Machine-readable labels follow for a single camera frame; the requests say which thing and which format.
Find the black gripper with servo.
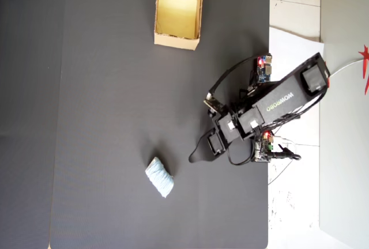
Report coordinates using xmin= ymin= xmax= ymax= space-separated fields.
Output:
xmin=188 ymin=112 xmax=243 ymax=164

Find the blue yarn-wrapped foam block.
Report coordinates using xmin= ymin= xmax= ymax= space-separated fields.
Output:
xmin=144 ymin=156 xmax=175 ymax=199

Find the open brown cardboard box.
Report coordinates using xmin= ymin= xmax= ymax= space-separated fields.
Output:
xmin=153 ymin=0 xmax=205 ymax=51

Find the motor controller board, red LED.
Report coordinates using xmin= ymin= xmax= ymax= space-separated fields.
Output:
xmin=252 ymin=130 xmax=276 ymax=164

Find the black power plug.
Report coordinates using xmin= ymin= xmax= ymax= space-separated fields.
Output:
xmin=269 ymin=150 xmax=302 ymax=161

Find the dark grey table mat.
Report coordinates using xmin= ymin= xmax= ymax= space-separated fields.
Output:
xmin=48 ymin=0 xmax=271 ymax=249
xmin=0 ymin=0 xmax=66 ymax=249

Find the blue circuit board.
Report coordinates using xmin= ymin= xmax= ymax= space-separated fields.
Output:
xmin=249 ymin=54 xmax=273 ymax=84

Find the white paper sheet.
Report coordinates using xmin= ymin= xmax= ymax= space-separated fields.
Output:
xmin=269 ymin=26 xmax=325 ymax=146

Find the light grey board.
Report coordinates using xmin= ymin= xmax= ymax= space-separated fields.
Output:
xmin=318 ymin=41 xmax=369 ymax=249

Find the red paper star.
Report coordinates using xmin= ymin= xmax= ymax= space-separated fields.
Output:
xmin=358 ymin=44 xmax=369 ymax=96

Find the black looped cable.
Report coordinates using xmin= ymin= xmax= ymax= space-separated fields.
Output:
xmin=227 ymin=145 xmax=256 ymax=165

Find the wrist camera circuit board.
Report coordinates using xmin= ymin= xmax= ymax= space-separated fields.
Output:
xmin=203 ymin=92 xmax=230 ymax=116

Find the black camera USB cable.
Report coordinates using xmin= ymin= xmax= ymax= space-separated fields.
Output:
xmin=208 ymin=56 xmax=260 ymax=96

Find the thin white cable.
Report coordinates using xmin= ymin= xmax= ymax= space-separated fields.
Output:
xmin=329 ymin=58 xmax=363 ymax=78

